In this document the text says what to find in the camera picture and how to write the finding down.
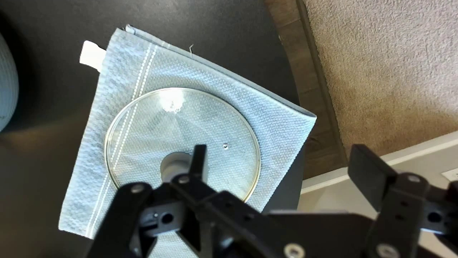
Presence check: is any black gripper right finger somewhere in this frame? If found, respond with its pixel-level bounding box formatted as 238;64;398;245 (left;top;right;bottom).
348;142;458;258

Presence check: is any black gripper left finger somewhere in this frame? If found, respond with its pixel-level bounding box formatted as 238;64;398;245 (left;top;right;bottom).
85;143;231;258

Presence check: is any round glass lid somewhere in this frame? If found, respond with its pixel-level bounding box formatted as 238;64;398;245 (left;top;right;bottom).
104;86;264;203

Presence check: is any light blue towel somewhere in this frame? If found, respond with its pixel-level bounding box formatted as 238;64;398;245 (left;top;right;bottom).
58;24;318;258

